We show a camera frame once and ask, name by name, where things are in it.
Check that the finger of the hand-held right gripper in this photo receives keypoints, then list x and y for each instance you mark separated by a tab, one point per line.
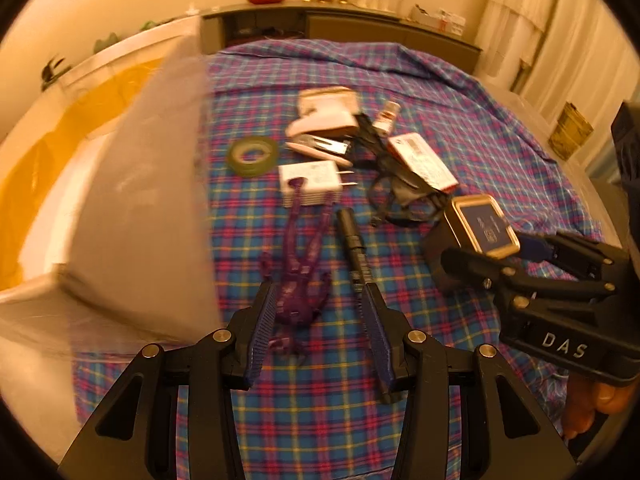
475	267
532	248

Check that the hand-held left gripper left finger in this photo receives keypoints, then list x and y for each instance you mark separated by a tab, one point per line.
262	325

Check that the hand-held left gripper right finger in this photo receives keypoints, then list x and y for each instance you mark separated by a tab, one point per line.
377	340

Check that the black gold tin box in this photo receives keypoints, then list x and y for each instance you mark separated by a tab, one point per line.
480	225

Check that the purple lizard toy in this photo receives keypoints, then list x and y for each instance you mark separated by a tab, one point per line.
300	290

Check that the black pen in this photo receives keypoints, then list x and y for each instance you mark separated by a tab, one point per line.
350	240

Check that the red white card packet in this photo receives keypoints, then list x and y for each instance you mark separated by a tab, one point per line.
425	165

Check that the white charger adapter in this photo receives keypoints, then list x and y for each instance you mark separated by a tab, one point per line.
312	180

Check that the white container with yellow lining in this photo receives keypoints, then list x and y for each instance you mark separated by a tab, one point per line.
150	185

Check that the white stapler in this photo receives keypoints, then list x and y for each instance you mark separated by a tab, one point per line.
315	152

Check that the person's right hand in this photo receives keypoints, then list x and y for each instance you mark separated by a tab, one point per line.
597	400

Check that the blue plaid cloth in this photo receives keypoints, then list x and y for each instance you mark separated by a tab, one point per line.
310	440

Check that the yellow bag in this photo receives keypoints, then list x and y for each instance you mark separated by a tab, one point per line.
570	132

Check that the green tape roll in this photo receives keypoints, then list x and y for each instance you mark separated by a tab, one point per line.
237	160

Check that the small white bottle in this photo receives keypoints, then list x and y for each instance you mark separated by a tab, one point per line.
387	117

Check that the beige curtain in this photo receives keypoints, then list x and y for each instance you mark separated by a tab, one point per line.
590	35

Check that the white cardboard box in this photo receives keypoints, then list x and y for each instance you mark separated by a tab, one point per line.
327	100

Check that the white standing air conditioner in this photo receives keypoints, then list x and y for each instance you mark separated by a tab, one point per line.
515	15

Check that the small boxes on cabinet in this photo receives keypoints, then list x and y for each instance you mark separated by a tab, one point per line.
440	20

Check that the grey TV cabinet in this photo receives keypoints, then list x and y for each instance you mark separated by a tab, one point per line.
350	22

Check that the small green item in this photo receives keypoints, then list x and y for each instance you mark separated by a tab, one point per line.
156	24

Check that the small white item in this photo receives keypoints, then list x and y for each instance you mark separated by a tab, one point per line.
193	9

